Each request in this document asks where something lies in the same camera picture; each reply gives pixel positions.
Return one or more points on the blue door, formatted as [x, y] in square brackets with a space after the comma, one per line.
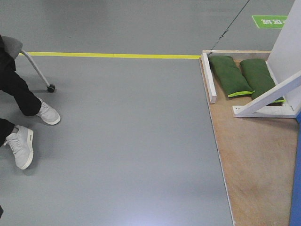
[295, 212]

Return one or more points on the green sandbag left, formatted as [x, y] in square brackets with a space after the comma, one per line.
[232, 81]

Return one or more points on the green sandbag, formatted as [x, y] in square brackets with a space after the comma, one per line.
[257, 75]
[232, 81]

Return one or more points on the white right sneaker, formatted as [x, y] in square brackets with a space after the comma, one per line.
[48, 114]

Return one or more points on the white sneaker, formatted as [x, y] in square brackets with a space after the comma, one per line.
[48, 114]
[20, 142]

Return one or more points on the white far triangular brace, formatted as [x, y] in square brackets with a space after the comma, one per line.
[259, 108]

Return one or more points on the green sandbag right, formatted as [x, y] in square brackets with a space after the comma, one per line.
[257, 75]

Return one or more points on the plywood platform base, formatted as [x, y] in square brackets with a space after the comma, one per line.
[257, 156]

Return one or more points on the white left sneaker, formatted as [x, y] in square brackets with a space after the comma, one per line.
[20, 142]

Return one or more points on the black trouser legs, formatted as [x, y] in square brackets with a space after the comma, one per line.
[14, 85]

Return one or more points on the yellow floor tape line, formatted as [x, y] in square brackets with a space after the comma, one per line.
[113, 55]

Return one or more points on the green floor sign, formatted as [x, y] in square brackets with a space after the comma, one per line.
[269, 21]

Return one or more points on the grey office chair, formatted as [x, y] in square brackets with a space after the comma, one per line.
[14, 47]

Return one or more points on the black robot part left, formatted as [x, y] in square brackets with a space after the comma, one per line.
[1, 211]

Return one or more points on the white far edge rail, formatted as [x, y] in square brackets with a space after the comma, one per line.
[208, 78]

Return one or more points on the white door frame wall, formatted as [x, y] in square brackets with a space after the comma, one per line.
[285, 58]

